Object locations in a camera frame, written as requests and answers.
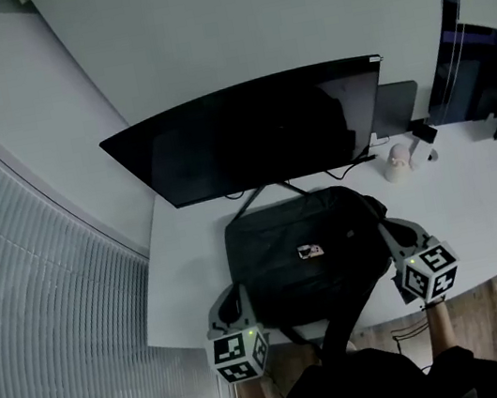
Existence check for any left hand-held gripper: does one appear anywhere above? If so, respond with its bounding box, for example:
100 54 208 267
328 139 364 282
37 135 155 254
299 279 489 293
196 280 276 388

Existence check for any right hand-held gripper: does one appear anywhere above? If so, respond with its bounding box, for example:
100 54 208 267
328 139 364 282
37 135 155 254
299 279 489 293
377 207 466 311

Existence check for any black backpack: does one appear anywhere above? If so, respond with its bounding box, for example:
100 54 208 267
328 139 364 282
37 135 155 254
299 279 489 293
218 177 414 380

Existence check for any person's right forearm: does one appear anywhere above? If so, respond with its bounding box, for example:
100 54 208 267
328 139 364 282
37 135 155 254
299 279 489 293
421 298 462 360

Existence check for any pink white backpack tag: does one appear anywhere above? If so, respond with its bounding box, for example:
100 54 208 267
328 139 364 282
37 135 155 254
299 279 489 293
296 241 326 263

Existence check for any white pink figurine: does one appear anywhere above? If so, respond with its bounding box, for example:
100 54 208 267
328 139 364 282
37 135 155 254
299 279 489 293
379 140 416 187

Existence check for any white table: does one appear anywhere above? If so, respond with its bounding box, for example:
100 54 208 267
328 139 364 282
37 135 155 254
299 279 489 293
114 99 497 369

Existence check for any black device on white stand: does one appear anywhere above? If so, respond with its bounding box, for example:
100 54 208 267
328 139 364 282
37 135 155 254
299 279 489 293
404 115 444 166

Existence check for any grey laptop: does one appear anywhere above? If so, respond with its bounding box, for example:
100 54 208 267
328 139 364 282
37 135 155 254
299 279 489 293
364 77 427 142

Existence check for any person's black top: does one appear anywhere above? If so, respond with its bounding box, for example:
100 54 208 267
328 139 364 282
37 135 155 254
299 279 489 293
215 324 497 398

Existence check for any large black monitor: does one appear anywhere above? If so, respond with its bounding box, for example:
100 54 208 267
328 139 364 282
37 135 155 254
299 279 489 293
91 52 407 246

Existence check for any white ribbed partition screen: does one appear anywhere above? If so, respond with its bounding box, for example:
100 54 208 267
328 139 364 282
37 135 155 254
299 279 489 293
0 38 240 398

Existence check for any black monitor cable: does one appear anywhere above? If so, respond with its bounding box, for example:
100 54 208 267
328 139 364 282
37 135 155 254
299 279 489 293
322 152 381 183

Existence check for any black cable under table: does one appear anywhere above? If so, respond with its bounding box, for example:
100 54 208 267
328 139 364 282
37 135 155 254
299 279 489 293
389 321 435 355

